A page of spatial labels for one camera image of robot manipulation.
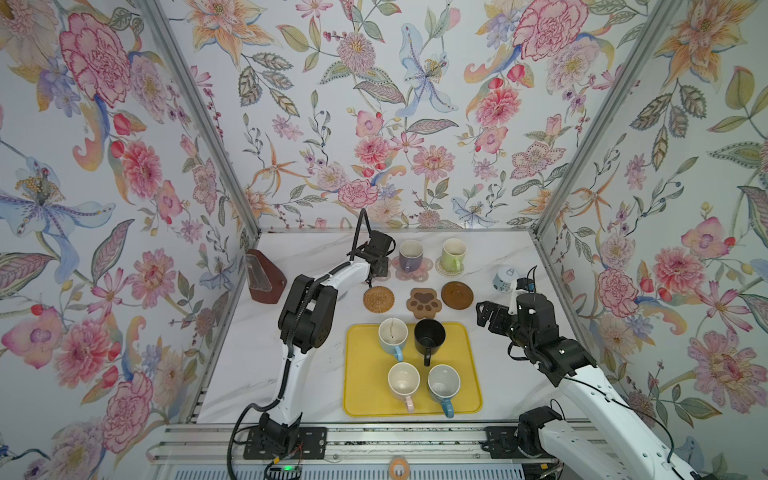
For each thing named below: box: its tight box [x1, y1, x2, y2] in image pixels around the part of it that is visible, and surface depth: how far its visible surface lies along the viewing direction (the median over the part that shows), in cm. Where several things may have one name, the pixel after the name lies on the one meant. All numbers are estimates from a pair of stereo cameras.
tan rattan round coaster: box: [363, 286, 395, 314], surface depth 103 cm
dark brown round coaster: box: [441, 281, 474, 310], surface depth 105 cm
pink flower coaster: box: [392, 256, 434, 282], surface depth 110 cm
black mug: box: [414, 318, 446, 367], surface depth 86 cm
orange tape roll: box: [388, 456, 411, 480], surface depth 72 cm
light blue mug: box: [378, 317, 409, 362], surface depth 87 cm
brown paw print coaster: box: [406, 288, 442, 319], surface depth 102 cm
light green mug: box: [441, 237, 468, 273], surface depth 105 cm
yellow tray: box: [344, 323, 483, 419], surface depth 84 cm
